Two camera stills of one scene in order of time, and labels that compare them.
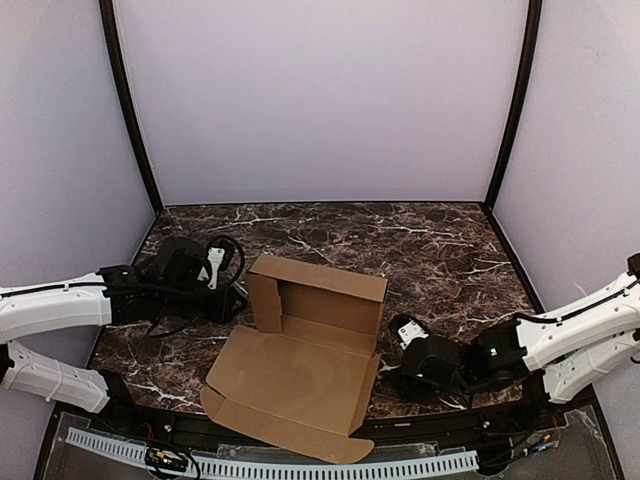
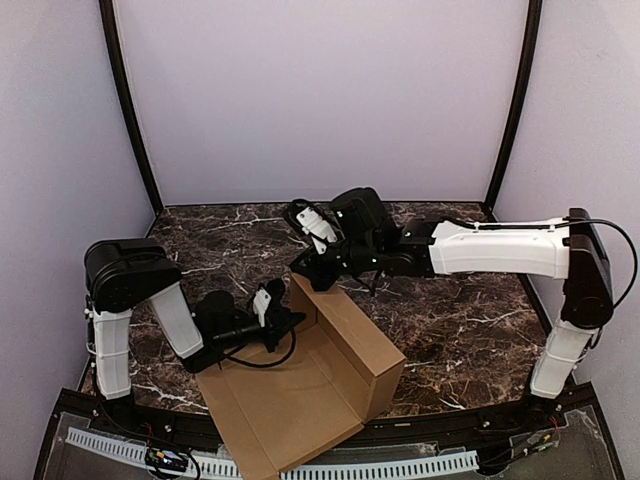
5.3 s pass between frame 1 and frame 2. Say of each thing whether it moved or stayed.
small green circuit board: stayed
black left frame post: stayed
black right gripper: moved
